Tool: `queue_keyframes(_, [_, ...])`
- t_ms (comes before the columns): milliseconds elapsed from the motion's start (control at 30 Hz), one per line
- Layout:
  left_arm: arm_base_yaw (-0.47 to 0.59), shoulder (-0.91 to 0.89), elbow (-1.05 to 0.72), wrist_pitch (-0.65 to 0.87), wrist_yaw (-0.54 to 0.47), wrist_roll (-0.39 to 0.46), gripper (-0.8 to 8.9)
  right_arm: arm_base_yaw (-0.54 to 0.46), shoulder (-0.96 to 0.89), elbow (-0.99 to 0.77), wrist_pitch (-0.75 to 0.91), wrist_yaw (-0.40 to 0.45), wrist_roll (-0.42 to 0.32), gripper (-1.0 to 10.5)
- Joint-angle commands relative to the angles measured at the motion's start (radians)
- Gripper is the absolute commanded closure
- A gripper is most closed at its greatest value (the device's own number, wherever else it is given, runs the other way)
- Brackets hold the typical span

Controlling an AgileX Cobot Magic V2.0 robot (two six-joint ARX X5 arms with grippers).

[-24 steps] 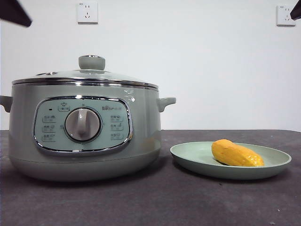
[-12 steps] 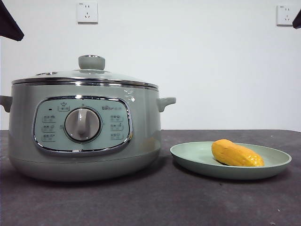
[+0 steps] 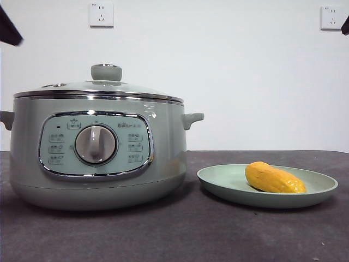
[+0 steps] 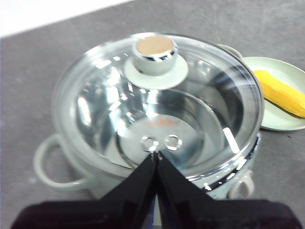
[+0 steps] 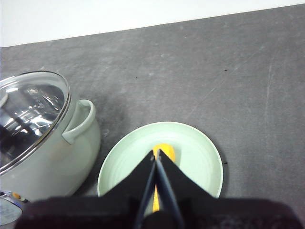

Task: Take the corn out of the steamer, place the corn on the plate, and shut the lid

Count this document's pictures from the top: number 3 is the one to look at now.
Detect white wall power outlet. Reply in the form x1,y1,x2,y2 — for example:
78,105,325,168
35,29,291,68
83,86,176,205
320,5,344,31
89,1,115,28

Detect pale green round plate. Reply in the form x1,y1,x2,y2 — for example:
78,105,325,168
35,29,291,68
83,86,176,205
196,163,340,210

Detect glass lid with green knob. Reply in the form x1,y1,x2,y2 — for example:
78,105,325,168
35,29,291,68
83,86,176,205
13,64,184,104

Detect yellow corn cob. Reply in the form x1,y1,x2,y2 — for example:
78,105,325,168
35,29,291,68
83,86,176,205
244,160,307,195

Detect pale green electric steamer pot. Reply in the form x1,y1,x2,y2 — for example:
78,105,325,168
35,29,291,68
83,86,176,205
0,96,205,211

